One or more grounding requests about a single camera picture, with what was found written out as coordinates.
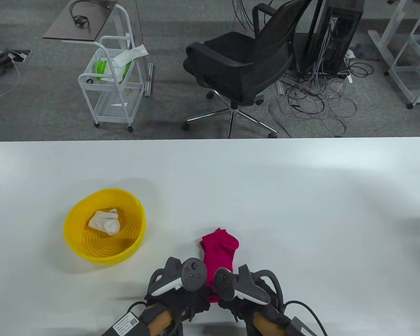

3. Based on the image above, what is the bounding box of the person's left hand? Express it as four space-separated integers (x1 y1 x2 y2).
145 286 211 321

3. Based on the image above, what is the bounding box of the person's right hand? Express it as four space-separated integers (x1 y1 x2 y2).
219 299 291 321

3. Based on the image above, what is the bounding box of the black and white controller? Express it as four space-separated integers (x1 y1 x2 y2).
148 257 208 298
213 264 284 308

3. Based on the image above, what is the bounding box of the person's left forearm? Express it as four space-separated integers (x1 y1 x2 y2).
147 308 172 336

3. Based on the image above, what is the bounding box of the black box with white label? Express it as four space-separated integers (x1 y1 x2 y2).
101 311 149 336
287 317 319 336

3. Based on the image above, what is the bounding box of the yellow ribbed basket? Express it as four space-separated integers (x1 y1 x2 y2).
63 188 147 265

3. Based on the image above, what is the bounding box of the black office chair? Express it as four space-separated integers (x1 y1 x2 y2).
182 0 314 139

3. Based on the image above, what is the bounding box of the green and white wipes pack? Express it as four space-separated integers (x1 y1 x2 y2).
93 60 133 83

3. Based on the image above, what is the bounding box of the white paper sheet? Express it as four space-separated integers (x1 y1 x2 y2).
113 45 149 68

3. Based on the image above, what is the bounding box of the white metal rack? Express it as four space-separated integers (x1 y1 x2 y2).
388 0 420 110

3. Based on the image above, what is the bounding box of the black computer tower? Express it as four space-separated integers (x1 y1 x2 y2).
303 0 365 76

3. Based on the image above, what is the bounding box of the floor socket box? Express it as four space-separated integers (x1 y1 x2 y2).
7 50 31 63

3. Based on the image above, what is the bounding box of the dark brown side table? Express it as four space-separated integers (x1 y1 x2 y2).
42 0 118 43

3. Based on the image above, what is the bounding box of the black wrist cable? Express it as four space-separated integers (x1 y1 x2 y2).
283 300 328 336
126 301 149 315

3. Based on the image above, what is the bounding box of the white wire utility cart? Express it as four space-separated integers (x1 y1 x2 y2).
78 3 145 132

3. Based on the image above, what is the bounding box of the tangle of floor cables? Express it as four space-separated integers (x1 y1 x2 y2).
269 58 374 138

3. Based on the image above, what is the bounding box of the grey metal post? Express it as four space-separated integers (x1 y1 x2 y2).
132 0 155 97

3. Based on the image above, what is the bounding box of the white floor cable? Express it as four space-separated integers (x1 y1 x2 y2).
0 59 21 100

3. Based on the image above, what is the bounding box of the white desk frame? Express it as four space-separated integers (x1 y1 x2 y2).
367 0 412 76

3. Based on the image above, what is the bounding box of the black coiled cable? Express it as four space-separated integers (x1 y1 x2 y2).
69 0 91 29

